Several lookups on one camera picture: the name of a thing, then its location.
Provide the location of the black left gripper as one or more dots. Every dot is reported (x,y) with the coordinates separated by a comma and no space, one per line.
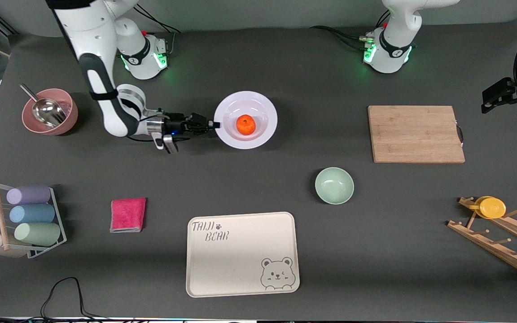
(505,92)

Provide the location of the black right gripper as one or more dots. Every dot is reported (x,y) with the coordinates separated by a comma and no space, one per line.
(176,124)

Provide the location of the orange fruit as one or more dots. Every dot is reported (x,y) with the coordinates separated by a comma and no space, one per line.
(246,124)

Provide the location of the white ribbed plate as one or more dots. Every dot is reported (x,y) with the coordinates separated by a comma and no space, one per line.
(263,103)

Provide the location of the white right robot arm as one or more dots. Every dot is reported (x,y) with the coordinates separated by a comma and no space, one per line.
(92,36)

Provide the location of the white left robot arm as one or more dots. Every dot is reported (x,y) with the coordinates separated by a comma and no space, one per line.
(391,54)

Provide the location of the wooden cutting board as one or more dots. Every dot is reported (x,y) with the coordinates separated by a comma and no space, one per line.
(415,134)

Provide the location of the yellow cup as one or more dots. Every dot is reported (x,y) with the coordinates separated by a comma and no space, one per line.
(492,207)

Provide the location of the pink folded cloth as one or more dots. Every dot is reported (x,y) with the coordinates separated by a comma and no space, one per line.
(127,215)

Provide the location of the pink bowl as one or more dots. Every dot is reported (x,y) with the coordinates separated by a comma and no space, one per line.
(71,116)

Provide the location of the cream tray with bear print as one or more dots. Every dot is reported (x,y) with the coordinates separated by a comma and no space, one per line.
(236,264)

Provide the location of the pale green bowl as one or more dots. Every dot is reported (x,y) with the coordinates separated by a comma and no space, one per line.
(335,186)

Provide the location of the metal scoop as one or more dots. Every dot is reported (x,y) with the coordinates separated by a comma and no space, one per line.
(50,112)

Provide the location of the wooden peg rack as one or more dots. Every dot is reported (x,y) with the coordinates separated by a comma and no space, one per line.
(501,251)

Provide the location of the pale purple cup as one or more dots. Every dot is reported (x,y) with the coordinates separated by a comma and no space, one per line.
(28,195)

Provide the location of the pale blue cup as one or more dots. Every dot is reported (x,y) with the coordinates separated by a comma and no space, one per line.
(32,213)

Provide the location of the pale green cup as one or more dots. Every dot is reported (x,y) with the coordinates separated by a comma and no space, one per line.
(38,234)

